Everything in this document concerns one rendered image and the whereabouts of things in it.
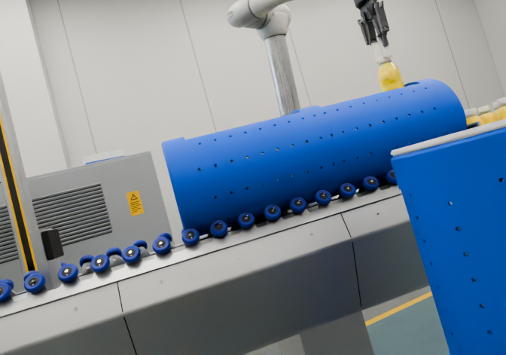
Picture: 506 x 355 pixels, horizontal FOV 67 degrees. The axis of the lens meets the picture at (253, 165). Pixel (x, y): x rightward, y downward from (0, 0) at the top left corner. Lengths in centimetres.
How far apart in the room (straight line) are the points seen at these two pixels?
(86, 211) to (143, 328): 151
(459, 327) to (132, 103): 349
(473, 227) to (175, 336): 71
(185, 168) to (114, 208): 151
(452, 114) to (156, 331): 100
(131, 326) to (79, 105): 306
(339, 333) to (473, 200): 112
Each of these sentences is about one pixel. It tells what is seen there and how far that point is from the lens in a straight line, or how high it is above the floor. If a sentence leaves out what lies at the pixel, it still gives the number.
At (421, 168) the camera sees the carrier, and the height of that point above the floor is 99.
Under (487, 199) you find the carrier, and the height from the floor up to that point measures 93.
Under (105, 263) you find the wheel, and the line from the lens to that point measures 102.
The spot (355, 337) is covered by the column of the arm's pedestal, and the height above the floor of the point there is 35.
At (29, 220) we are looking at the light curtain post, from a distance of 150.
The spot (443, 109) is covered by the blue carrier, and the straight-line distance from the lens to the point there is 126.
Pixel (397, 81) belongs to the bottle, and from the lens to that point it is 133.
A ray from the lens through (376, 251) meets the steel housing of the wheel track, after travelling 113.
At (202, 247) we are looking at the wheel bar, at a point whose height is 93.
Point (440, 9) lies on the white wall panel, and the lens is 614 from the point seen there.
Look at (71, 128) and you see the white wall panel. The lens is 385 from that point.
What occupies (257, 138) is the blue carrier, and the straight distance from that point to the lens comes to 103.
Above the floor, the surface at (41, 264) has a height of 100.
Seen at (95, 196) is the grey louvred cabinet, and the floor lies 125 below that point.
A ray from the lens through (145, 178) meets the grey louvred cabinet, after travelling 248.
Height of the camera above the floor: 104
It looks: 3 degrees up
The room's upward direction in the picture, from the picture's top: 16 degrees counter-clockwise
